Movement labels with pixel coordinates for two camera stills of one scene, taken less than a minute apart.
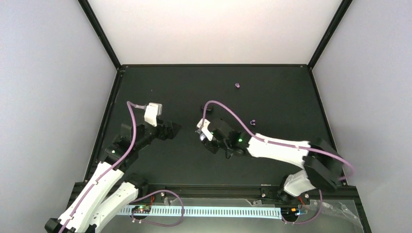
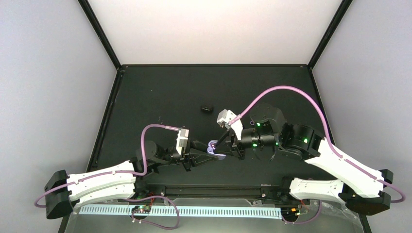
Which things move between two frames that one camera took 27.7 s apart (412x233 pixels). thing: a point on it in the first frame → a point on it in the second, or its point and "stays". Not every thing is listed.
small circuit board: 142,209 stays
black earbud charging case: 209,110 stays
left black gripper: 170,131 → 190,156
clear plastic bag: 337,216 stays
